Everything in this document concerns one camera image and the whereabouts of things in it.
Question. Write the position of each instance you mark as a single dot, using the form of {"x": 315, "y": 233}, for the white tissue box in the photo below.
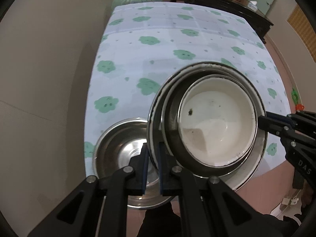
{"x": 253, "y": 4}

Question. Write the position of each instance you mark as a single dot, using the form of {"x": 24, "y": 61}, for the yellow window blind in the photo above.
{"x": 305, "y": 29}

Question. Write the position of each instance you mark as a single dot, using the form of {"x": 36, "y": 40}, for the dark wooden table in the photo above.
{"x": 222, "y": 2}

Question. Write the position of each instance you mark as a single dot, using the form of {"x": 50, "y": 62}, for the green cloud print tablecloth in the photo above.
{"x": 148, "y": 54}

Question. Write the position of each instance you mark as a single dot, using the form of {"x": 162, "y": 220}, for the large steel bowl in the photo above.
{"x": 116, "y": 148}

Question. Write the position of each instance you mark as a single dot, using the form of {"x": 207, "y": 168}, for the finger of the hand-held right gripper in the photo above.
{"x": 271, "y": 124}
{"x": 300, "y": 118}

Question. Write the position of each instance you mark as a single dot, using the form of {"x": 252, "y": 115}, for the small steel bowl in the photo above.
{"x": 172, "y": 118}

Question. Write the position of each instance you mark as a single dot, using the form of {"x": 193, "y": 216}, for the large white enamel bowl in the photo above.
{"x": 246, "y": 175}

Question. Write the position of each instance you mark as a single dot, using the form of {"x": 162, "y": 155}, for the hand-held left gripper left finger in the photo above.
{"x": 145, "y": 167}

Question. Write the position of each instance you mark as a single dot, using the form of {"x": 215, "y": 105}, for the person's right hand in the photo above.
{"x": 308, "y": 195}

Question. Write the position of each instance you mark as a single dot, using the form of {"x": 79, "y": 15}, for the small white enamel bowl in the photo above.
{"x": 217, "y": 123}

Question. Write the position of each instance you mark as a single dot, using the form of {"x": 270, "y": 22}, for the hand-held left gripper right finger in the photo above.
{"x": 161, "y": 167}

